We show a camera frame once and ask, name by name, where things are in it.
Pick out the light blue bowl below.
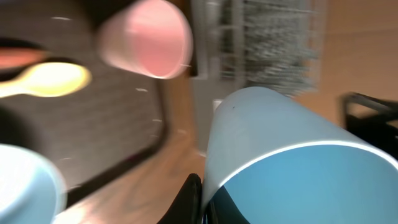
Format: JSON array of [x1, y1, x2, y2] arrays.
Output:
[[1, 144, 67, 224]]

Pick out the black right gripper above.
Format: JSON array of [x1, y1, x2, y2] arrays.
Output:
[[340, 93, 397, 158]]

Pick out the light blue plastic cup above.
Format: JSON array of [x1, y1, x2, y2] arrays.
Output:
[[201, 87, 397, 223]]

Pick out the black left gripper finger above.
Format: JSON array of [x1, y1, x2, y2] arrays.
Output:
[[158, 173, 202, 224]]

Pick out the pink plastic cup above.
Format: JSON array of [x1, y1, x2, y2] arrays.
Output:
[[98, 0, 193, 79]]

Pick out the dark brown serving tray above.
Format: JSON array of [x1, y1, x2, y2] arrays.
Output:
[[1, 0, 168, 206]]

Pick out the grey dishwasher rack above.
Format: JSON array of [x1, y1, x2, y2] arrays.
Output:
[[189, 0, 327, 154]]

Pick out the yellow plastic spoon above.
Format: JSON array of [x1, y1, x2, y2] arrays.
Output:
[[1, 62, 91, 98]]

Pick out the orange carrot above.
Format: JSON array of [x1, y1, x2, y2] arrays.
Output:
[[1, 47, 47, 70]]

